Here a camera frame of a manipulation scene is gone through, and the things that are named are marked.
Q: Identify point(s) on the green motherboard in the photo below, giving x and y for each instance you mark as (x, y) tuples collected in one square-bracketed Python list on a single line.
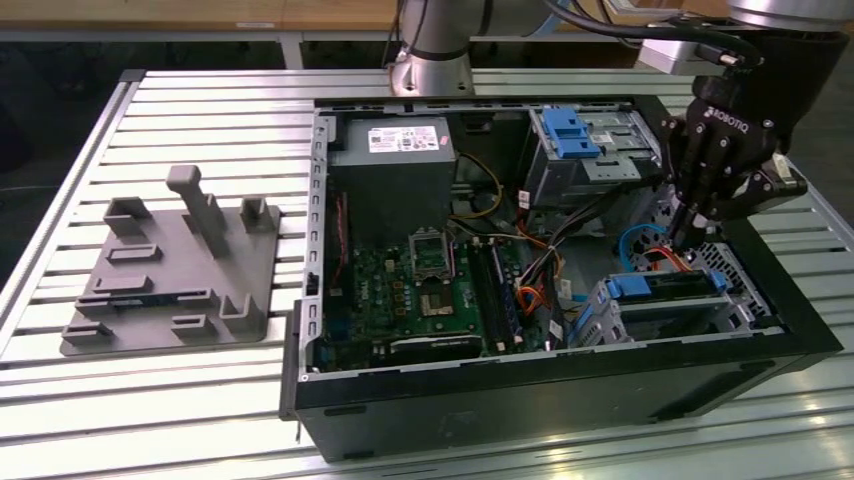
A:
[(388, 300)]

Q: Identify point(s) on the black graphics card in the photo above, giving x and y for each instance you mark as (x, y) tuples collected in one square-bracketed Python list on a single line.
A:
[(434, 345)]

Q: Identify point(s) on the wooden bench with white frame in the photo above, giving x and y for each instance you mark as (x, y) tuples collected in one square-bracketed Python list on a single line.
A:
[(201, 12)]

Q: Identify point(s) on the RAM stick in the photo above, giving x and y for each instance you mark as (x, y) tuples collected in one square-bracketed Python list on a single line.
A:
[(508, 295)]

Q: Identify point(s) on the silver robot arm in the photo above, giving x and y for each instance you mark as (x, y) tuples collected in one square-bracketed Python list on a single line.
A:
[(434, 60)]

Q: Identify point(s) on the grey power supply unit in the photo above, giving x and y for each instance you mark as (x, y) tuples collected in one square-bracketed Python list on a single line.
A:
[(390, 190)]

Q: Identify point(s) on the hard disk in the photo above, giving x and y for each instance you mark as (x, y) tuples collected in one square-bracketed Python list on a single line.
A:
[(630, 286)]

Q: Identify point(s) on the metal drive cage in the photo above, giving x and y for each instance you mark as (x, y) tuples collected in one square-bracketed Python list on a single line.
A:
[(568, 180)]

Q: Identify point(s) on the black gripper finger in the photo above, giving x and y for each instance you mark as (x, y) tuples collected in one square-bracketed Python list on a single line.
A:
[(688, 170), (761, 195)]

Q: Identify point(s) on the grey parts rack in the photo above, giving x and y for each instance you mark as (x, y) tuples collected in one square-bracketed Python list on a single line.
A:
[(181, 270)]

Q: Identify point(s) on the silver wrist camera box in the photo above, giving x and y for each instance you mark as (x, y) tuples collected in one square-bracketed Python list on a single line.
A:
[(668, 55)]

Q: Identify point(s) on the blue drive cage latch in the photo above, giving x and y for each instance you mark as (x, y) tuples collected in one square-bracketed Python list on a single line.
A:
[(568, 132)]

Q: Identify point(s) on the black PC case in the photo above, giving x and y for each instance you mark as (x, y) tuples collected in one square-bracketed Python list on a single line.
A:
[(534, 400)]

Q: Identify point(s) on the CPU socket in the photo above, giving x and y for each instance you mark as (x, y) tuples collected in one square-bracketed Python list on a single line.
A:
[(438, 303)]

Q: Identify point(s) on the metal disk bay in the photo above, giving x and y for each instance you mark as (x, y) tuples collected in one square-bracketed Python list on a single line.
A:
[(668, 320)]

